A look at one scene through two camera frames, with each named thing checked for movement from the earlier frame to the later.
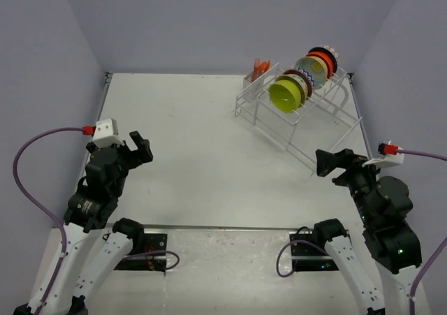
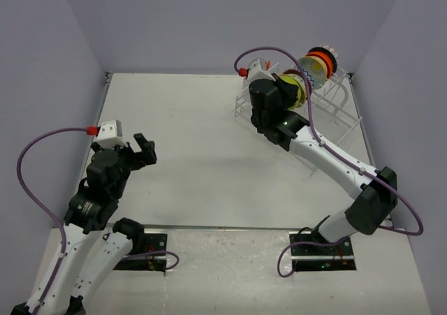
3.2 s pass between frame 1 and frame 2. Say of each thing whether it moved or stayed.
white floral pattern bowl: stayed
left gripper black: stayed
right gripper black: moved
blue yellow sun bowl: stayed
